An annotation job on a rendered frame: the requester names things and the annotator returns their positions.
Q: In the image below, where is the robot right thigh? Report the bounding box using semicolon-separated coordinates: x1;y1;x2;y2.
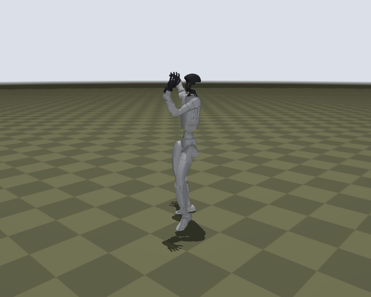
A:
172;140;187;181

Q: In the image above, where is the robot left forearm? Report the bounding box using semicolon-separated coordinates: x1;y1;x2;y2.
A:
163;90;179;116

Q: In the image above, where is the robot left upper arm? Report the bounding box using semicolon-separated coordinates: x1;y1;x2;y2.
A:
171;98;200;117

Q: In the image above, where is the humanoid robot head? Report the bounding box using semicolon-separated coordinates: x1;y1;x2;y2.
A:
184;74;201;97

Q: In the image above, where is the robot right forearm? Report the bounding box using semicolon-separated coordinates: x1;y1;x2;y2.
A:
176;80;186;94

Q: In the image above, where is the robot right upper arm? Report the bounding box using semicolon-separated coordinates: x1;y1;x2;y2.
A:
179;91;188;99

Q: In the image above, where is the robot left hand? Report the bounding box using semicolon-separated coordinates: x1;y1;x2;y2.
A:
164;72;181;93

